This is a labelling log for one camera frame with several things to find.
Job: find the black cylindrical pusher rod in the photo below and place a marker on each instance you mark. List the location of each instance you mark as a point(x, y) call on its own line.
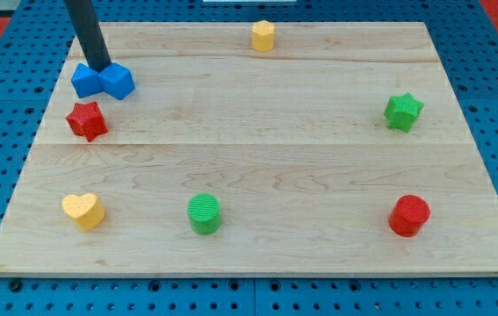
point(84, 20)

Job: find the red star block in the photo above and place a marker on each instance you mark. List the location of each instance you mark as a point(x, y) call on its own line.
point(87, 120)

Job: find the light wooden board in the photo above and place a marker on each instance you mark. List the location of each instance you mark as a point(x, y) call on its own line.
point(293, 143)

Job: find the green star block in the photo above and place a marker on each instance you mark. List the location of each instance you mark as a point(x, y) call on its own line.
point(402, 112)

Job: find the left blue cube block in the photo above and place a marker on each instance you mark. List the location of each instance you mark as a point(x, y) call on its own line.
point(86, 81)

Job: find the blue cube block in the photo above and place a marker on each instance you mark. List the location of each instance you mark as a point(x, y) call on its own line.
point(86, 81)
point(117, 81)

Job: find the right blue cube block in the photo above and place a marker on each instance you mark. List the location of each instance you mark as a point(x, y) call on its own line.
point(117, 81)

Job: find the yellow hexagon block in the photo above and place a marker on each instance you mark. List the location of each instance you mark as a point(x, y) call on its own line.
point(262, 39)

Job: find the yellow heart block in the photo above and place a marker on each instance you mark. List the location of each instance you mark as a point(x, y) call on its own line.
point(86, 211)

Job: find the green cylinder block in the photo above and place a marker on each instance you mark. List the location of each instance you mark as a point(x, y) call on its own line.
point(203, 211)

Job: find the red cylinder block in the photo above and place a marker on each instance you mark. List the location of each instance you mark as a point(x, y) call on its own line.
point(409, 215)

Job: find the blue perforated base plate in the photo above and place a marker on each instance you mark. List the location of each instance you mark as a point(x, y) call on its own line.
point(32, 51)

